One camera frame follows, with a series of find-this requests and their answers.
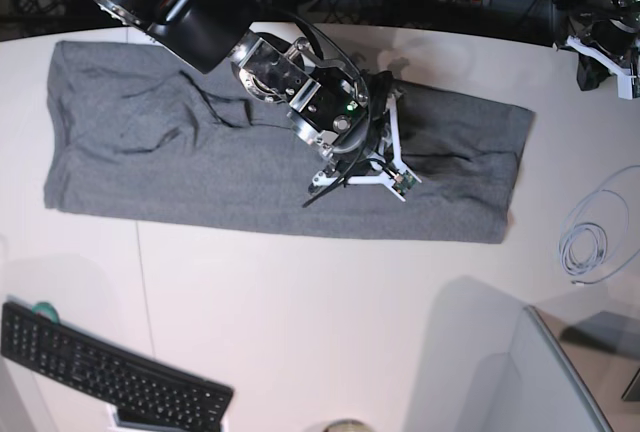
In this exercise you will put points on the grey t-shirt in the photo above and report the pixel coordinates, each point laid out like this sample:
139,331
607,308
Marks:
140,135

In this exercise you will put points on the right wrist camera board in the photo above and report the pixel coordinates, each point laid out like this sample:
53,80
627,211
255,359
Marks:
403,182

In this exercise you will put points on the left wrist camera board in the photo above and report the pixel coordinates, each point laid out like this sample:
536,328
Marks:
628,87

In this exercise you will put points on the round tan lid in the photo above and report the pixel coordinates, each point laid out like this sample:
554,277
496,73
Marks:
347,425

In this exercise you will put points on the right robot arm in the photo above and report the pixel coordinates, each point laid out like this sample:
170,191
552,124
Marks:
346,115

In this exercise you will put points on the black keyboard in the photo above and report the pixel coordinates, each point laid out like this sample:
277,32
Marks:
135,384

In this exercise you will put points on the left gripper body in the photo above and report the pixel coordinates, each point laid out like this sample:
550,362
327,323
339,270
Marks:
612,42

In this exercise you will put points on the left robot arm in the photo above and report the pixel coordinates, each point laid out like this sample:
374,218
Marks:
580,13

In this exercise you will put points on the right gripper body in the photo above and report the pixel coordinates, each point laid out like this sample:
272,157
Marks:
375,153

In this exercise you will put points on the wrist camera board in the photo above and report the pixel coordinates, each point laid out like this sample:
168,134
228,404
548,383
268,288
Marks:
628,87
403,182

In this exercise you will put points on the green tape roll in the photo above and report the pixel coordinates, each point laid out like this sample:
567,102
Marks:
47,311

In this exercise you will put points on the grey monitor edge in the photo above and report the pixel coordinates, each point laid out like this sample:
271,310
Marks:
555,398

